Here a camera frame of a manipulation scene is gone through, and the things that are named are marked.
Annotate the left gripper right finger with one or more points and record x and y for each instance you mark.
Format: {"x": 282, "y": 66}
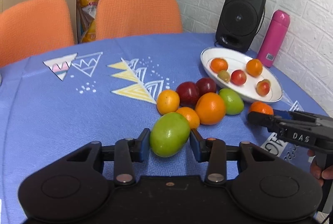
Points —
{"x": 212, "y": 151}

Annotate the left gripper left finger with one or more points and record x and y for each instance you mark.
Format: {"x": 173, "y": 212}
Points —
{"x": 127, "y": 152}

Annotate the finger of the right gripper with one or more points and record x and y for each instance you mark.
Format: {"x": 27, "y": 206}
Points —
{"x": 304, "y": 116}
{"x": 271, "y": 122}

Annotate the mandarin orange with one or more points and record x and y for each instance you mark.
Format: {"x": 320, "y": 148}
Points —
{"x": 261, "y": 107}
{"x": 218, "y": 64}

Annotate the small kumquat orange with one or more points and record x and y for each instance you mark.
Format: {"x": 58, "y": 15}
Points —
{"x": 168, "y": 101}
{"x": 191, "y": 116}

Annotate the red peach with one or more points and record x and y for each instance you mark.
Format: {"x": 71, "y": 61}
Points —
{"x": 238, "y": 77}
{"x": 263, "y": 87}

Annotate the green plum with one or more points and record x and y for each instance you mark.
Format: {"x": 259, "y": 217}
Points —
{"x": 233, "y": 102}
{"x": 169, "y": 134}

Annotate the large orange with navel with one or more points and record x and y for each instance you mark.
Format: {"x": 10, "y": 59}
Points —
{"x": 254, "y": 67}

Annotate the dark red plum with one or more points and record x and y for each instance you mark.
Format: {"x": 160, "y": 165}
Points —
{"x": 188, "y": 93}
{"x": 206, "y": 85}

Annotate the brown longan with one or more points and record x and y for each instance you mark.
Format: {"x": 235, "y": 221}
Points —
{"x": 224, "y": 76}

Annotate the person's right hand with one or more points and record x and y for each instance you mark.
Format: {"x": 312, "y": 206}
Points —
{"x": 318, "y": 172}

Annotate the white ceramic plate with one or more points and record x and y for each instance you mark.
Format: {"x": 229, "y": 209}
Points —
{"x": 237, "y": 61}

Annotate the pink thermos bottle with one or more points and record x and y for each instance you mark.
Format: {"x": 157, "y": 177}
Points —
{"x": 274, "y": 38}

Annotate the black speaker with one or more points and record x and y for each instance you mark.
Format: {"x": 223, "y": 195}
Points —
{"x": 239, "y": 23}

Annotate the right orange chair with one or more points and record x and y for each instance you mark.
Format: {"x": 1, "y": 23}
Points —
{"x": 125, "y": 18}

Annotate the orange chair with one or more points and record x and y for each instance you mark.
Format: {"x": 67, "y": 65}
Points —
{"x": 125, "y": 18}
{"x": 34, "y": 27}

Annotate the left orange chair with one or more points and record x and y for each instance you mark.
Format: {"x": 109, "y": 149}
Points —
{"x": 34, "y": 27}

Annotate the yellow snack bag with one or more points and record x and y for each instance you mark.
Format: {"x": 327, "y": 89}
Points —
{"x": 87, "y": 11}

